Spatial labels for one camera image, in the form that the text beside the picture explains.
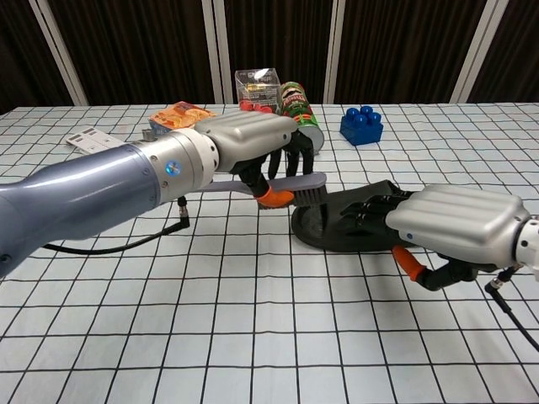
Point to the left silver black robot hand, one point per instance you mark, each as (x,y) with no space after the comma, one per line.
(248,134)

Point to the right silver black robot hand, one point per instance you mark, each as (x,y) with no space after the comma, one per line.
(459,223)

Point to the grey scrub brush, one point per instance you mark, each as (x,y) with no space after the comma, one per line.
(311,180)

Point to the black slipper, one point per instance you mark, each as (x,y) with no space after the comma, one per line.
(320,233)

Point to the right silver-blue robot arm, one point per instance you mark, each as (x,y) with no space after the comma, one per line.
(530,248)

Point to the clear box with red caps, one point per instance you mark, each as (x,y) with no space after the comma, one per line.
(257,86)

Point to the green Pringles can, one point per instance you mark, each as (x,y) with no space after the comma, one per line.
(295,101)

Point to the orange blue cracker box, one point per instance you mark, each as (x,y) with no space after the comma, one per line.
(181,115)

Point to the blue building block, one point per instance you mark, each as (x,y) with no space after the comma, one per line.
(362,126)

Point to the white flat strip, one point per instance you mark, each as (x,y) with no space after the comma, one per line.
(90,141)

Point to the white checkered tablecloth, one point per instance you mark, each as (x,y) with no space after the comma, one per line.
(210,336)

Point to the black folding screen white frame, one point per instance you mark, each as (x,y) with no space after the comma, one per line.
(147,42)

